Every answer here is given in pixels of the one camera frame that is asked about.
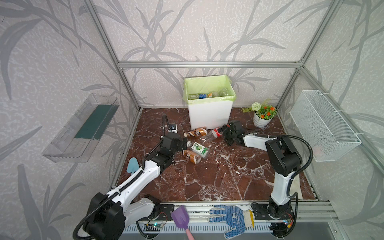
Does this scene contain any cream rubber glove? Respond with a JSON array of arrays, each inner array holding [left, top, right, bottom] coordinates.
[[290, 175, 303, 200]]

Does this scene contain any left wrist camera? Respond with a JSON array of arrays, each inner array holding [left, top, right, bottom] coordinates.
[[168, 124, 178, 133]]

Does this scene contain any teal plastic spatula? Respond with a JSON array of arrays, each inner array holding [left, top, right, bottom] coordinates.
[[127, 157, 140, 174]]

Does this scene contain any clear acrylic wall shelf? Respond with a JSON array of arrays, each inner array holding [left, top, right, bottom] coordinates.
[[42, 94, 120, 163]]

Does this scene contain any red label cola bottle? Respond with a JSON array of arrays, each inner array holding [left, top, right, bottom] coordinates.
[[201, 128, 223, 143]]

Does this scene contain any blue label Pocari bottle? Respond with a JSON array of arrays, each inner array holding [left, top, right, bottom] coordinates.
[[188, 94, 207, 100]]

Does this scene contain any blue dotted work glove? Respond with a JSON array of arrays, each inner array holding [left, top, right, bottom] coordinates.
[[208, 205, 255, 240]]

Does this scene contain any lime label tea bottle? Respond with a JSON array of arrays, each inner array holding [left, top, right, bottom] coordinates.
[[187, 141, 210, 159]]

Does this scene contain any clear unlabelled plastic bottle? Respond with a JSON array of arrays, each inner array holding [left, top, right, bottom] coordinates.
[[219, 88, 230, 97]]

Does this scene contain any white wire mesh basket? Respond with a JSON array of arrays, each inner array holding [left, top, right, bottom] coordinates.
[[290, 90, 362, 162]]

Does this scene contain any green bin liner bag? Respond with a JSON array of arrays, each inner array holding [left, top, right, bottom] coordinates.
[[183, 75, 237, 105]]

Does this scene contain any white pot flower plant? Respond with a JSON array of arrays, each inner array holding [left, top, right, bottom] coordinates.
[[242, 102, 278, 128]]

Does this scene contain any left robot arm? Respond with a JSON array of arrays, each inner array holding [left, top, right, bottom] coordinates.
[[73, 115, 187, 240]]

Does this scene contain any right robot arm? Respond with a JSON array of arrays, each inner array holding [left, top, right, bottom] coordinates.
[[218, 121, 314, 220]]

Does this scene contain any brown gold coffee bottle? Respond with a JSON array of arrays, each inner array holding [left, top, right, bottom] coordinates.
[[184, 128, 208, 138]]

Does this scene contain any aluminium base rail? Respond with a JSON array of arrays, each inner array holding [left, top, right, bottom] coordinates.
[[119, 200, 338, 224]]

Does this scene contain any green circuit board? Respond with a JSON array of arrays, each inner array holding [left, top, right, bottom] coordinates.
[[145, 222, 167, 232]]

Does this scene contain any purple plastic scoop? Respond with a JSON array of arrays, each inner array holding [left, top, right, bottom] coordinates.
[[171, 206, 195, 240]]

